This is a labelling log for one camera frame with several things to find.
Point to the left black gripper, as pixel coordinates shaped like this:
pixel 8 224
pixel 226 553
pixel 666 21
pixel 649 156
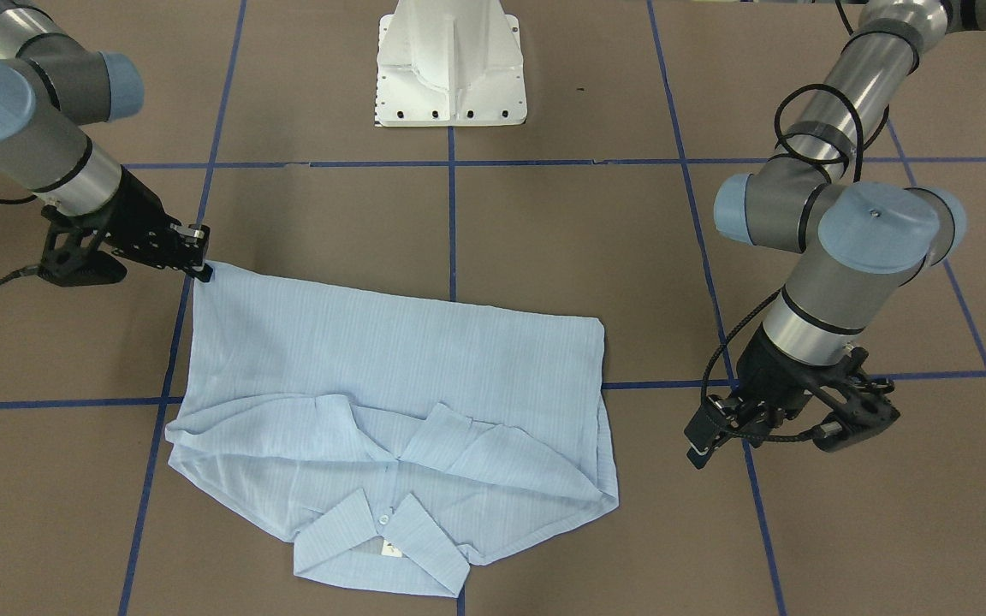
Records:
pixel 769 370

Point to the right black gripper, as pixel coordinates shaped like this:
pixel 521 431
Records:
pixel 133 211

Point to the light blue button shirt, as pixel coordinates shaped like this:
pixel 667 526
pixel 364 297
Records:
pixel 394 442

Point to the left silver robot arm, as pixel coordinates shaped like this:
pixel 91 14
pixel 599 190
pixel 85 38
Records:
pixel 857 240

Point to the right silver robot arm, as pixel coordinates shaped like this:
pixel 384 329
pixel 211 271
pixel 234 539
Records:
pixel 51 87

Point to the white camera mast base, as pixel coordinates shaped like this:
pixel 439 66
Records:
pixel 450 64

